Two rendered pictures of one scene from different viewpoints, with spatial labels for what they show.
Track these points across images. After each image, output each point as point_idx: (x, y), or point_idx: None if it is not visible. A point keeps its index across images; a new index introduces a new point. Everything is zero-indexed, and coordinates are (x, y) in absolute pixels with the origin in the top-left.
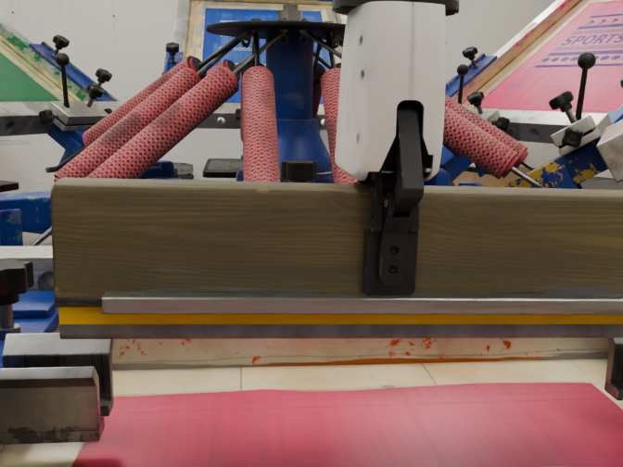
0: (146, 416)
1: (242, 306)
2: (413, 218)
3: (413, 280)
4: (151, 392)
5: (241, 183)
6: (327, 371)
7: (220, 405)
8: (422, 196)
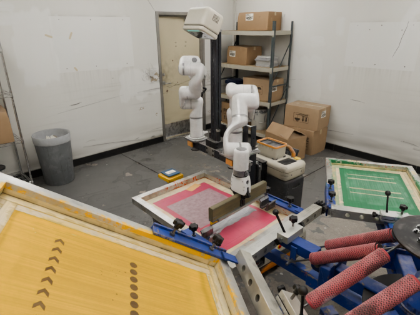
0: (268, 217)
1: None
2: (233, 193)
3: None
4: (275, 220)
5: (251, 187)
6: None
7: (264, 222)
8: (230, 189)
